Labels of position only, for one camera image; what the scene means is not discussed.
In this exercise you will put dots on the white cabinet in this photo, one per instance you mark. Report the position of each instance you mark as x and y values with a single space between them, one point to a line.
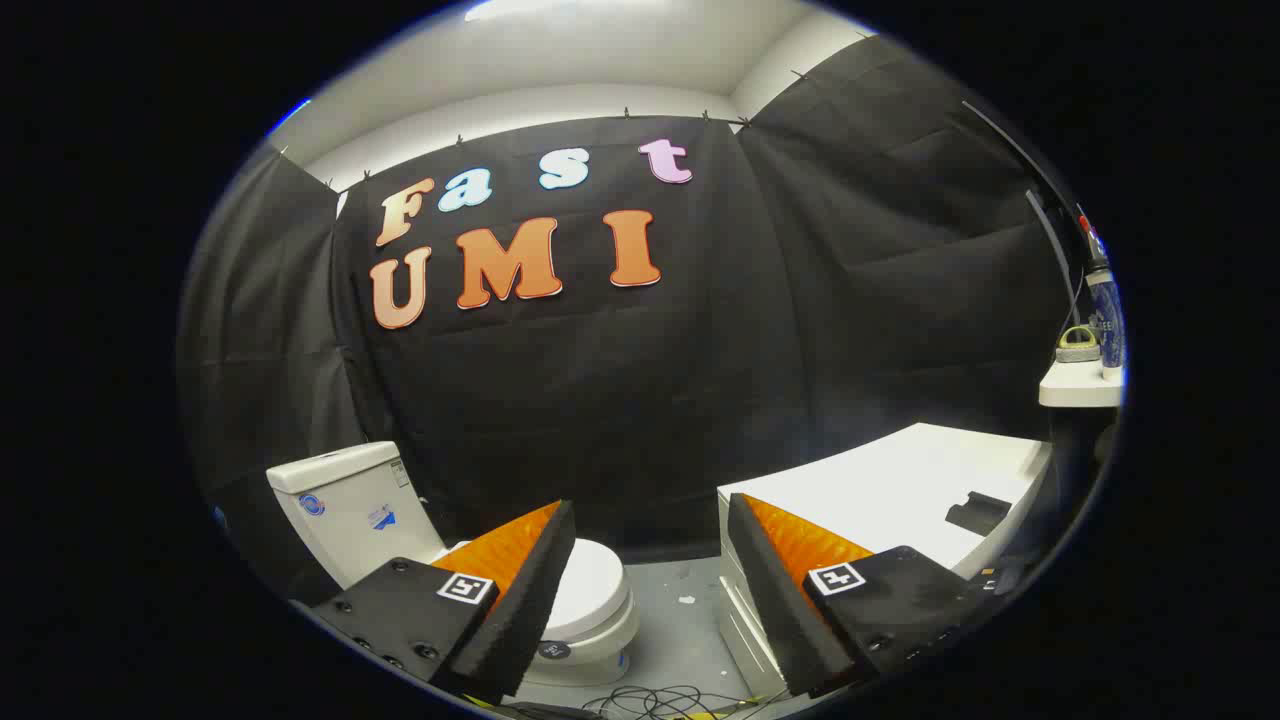
900 490

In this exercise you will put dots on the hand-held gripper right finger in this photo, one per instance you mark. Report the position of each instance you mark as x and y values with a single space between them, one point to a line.
775 610

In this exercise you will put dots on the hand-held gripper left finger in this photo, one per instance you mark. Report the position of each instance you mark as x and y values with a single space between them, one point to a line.
530 610

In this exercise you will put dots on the black backdrop cloth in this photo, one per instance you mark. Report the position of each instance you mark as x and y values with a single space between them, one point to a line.
650 380

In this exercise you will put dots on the white wall shelf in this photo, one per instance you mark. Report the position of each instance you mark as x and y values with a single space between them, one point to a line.
1075 385

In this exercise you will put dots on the black curved rod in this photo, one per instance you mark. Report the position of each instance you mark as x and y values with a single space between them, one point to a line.
1050 240

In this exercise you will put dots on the small black flat object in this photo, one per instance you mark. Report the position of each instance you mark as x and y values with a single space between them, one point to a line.
978 513

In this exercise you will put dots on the blue spray bottle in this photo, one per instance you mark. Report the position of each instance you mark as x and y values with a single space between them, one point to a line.
1108 320

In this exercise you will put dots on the grey yellow small object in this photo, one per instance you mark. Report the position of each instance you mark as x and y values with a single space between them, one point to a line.
1078 348

